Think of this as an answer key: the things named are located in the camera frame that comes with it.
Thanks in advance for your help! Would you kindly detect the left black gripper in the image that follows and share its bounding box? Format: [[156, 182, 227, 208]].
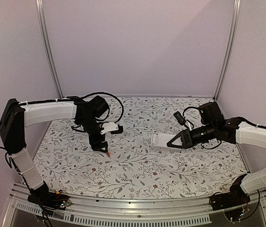
[[79, 117, 109, 153]]

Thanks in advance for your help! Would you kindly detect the white remote control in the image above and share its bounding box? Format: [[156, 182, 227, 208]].
[[151, 133, 175, 148]]

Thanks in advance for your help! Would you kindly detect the white battery cover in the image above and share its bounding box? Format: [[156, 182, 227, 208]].
[[134, 139, 142, 148]]

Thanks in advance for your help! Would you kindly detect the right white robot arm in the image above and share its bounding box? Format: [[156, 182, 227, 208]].
[[166, 102, 266, 206]]

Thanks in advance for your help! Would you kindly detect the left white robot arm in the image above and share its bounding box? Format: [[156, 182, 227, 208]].
[[0, 96, 108, 205]]

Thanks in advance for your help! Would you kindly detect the floral patterned table mat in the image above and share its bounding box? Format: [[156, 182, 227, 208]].
[[34, 97, 247, 199]]

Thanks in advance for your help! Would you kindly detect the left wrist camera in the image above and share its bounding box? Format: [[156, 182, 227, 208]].
[[101, 122, 123, 135]]

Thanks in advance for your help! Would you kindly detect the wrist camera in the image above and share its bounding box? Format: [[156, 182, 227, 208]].
[[173, 111, 187, 126], [101, 122, 123, 135]]

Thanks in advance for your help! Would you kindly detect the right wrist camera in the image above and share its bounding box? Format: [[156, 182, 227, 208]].
[[173, 111, 187, 126]]

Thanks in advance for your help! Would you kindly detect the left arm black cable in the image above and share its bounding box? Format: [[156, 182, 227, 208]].
[[80, 92, 124, 123]]

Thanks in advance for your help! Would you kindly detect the front aluminium rail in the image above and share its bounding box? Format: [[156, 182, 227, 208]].
[[2, 183, 266, 227]]

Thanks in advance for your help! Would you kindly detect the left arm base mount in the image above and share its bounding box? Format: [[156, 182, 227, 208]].
[[27, 188, 71, 210]]

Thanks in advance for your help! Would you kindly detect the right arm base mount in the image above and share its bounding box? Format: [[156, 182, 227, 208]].
[[209, 188, 250, 211]]

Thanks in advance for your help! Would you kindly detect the right aluminium frame post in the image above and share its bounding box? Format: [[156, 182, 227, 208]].
[[214, 0, 241, 100]]

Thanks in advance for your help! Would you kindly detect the aluminium frame post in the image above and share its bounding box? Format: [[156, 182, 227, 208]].
[[214, 0, 241, 100], [35, 0, 64, 98]]

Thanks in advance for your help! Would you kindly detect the left aluminium frame post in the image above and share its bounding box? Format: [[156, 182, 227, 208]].
[[35, 0, 64, 98]]

